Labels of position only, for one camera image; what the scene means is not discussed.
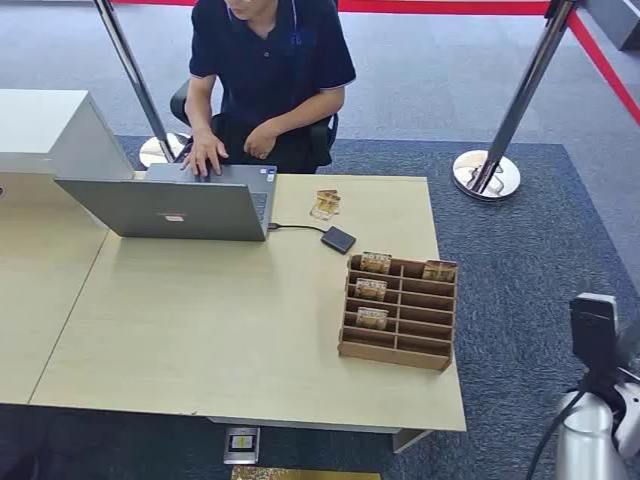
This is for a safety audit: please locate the black external drive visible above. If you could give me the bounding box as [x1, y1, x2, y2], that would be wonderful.
[320, 225, 358, 256]

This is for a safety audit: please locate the chrome stanchion post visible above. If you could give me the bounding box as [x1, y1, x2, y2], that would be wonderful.
[92, 0, 191, 169]
[452, 0, 581, 201]

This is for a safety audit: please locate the black office chair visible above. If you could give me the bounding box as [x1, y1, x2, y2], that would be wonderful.
[170, 79, 340, 167]

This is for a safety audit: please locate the silver floor socket box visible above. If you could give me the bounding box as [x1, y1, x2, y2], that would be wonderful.
[223, 426, 261, 465]

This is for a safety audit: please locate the person's right hand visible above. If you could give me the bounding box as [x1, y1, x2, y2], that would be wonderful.
[182, 129, 229, 179]

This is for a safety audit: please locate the person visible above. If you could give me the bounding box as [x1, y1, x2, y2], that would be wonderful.
[180, 0, 357, 179]

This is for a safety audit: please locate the dark blue carpet rug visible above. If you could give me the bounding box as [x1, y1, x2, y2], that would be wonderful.
[0, 135, 640, 480]

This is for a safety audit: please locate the brown wooden card holder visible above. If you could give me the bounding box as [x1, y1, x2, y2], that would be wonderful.
[337, 252, 458, 372]

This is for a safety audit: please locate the black laptop cable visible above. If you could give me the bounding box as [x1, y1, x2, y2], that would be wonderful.
[267, 223, 327, 234]

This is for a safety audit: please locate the white cabinet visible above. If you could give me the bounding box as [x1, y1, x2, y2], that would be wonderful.
[0, 89, 135, 181]

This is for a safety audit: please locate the gold patterned board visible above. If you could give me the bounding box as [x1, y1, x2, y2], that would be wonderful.
[230, 466, 382, 480]

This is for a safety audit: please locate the person's left hand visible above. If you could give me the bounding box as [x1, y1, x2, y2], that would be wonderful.
[243, 122, 278, 161]

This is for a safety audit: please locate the grey table frame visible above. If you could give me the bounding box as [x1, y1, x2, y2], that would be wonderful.
[207, 417, 433, 455]

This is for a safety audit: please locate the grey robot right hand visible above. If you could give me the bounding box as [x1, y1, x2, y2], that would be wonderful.
[617, 316, 640, 376]

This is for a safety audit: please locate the grey laptop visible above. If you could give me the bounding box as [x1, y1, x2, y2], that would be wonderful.
[54, 163, 278, 242]

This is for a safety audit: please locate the red barrier belt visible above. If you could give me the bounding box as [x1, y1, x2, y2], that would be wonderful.
[567, 9, 640, 127]
[112, 0, 551, 16]

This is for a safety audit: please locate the grey box furniture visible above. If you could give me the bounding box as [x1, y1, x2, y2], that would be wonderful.
[582, 0, 640, 51]

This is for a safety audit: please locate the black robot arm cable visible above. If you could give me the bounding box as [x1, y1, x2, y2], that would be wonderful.
[525, 387, 589, 480]

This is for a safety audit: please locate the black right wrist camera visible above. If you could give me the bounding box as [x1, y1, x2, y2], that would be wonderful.
[568, 293, 620, 376]

